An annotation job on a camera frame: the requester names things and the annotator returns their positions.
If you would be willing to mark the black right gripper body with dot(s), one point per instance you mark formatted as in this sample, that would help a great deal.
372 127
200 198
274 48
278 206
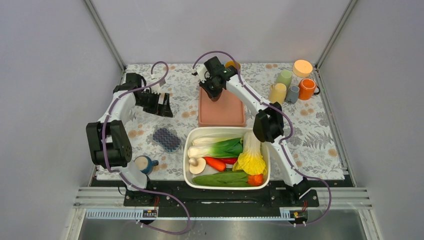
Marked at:
209 83

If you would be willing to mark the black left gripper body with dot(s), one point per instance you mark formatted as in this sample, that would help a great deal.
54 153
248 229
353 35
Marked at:
149 101

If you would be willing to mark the light blue butterfly mug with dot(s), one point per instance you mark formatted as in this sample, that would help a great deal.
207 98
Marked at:
234 64

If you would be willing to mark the dark blue ceramic mug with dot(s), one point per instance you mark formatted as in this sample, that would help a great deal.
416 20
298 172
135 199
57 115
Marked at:
145 164

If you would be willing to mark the yellow mug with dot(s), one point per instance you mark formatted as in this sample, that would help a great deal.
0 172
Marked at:
278 92

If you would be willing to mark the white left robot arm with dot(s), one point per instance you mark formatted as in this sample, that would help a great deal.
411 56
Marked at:
108 141

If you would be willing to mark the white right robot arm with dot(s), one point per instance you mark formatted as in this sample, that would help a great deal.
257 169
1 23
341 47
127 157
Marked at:
268 125

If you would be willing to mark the light green mug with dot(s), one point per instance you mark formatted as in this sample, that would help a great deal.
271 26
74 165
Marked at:
284 77

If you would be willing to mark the orange mug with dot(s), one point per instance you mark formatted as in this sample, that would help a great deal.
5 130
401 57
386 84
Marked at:
308 88

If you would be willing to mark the salmon pink plastic tray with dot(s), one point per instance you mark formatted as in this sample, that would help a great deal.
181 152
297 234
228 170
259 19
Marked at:
227 111

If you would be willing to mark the blue zigzag sponge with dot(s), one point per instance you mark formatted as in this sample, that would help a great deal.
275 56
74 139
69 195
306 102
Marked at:
165 138

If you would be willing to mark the toy white leek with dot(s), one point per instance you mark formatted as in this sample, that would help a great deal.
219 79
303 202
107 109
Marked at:
216 141

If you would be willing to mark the toy bok choy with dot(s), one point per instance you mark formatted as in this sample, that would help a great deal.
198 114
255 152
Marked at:
215 151

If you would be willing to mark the toy mushroom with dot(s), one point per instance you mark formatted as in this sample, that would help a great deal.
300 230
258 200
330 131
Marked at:
197 165

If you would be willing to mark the toy red chili pepper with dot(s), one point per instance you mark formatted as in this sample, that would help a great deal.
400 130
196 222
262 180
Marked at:
230 161

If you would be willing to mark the toy orange carrot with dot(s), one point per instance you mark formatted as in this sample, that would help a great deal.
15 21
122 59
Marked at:
215 163

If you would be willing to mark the toy napa cabbage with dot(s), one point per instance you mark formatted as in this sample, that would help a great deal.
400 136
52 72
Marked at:
251 160

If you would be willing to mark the small grey cup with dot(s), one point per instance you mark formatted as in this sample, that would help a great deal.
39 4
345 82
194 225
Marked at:
292 94

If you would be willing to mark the pale orange upside-down cup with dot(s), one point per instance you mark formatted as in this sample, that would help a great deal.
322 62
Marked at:
302 68

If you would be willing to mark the toy green leafy vegetable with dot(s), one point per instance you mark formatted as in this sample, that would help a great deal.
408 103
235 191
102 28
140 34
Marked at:
225 179

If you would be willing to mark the toy orange tomato piece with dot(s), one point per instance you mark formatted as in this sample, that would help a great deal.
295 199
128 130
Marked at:
255 180

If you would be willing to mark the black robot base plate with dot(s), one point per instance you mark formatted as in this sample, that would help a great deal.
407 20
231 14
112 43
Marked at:
173 199

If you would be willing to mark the aluminium front rail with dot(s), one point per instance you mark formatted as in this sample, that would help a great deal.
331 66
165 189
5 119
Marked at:
108 203

